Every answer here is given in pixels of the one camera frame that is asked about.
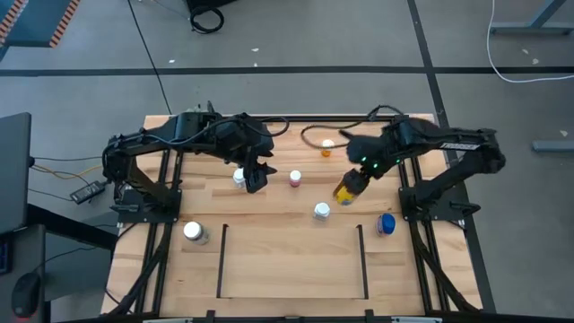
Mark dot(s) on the white bracket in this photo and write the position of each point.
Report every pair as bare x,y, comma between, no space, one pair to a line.
168,320
417,320

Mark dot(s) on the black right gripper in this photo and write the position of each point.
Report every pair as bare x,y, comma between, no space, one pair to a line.
372,154

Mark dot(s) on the amber bottle with yellow cap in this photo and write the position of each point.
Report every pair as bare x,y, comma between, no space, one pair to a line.
344,196

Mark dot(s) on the large white labelled medicine bottle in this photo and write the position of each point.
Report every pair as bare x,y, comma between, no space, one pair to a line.
239,178

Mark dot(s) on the black aluminium table frame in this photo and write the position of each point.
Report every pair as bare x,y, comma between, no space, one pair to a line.
158,269

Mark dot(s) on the blue capped medicine bottle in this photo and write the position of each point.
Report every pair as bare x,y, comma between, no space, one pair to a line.
386,224

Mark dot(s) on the grey metal foot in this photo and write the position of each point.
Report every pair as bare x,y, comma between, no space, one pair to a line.
553,145

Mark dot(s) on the grey metal table frame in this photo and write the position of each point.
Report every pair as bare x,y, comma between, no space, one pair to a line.
529,29

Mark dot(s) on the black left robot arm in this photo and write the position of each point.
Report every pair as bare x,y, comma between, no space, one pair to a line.
148,139

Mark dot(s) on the black computer mouse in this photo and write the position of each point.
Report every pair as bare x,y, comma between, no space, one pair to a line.
26,294

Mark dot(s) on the pink medicine bottle white cap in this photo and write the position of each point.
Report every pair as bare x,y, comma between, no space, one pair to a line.
295,178

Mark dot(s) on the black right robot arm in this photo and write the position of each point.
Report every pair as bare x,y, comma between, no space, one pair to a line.
457,143

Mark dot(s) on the orange pill vial white cap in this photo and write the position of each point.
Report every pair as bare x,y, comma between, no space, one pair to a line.
327,147

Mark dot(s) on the black equipment base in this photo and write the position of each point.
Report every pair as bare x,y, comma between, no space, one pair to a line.
206,3

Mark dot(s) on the blue platform with striped edge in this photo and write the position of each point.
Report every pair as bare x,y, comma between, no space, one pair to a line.
36,22

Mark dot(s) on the black power adapter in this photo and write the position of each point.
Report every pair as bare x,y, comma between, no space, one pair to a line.
87,192

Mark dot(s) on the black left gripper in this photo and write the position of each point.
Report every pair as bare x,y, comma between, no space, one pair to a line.
242,139

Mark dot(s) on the dark grey desk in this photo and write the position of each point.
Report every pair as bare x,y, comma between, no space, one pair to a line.
31,242

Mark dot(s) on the dark grey monitor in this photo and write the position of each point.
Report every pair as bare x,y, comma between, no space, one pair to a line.
13,170

